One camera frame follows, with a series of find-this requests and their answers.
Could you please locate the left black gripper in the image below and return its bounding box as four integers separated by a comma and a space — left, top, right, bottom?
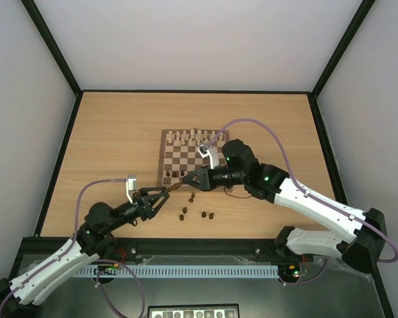
107, 186, 171, 231

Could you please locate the wooden chess board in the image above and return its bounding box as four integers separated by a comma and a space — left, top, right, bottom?
157, 131, 230, 187

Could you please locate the white chess pieces row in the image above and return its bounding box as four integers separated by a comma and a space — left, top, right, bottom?
162, 129, 217, 146

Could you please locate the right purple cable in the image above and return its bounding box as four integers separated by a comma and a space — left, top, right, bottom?
204, 119, 398, 286

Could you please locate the white slotted cable duct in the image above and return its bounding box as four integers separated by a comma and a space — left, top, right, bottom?
73, 265, 279, 279

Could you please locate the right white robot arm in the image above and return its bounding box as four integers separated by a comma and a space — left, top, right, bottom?
182, 139, 387, 274

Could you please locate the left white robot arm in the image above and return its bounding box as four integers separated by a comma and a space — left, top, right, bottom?
0, 187, 169, 317

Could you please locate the black aluminium frame rail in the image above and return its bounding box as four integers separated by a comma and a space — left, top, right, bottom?
19, 237, 372, 264

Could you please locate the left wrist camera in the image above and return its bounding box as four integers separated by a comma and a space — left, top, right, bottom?
125, 175, 138, 203

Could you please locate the purple cable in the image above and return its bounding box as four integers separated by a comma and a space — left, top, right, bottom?
204, 119, 398, 286
0, 178, 146, 317

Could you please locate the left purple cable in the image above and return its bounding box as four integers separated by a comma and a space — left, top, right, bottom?
0, 178, 146, 317

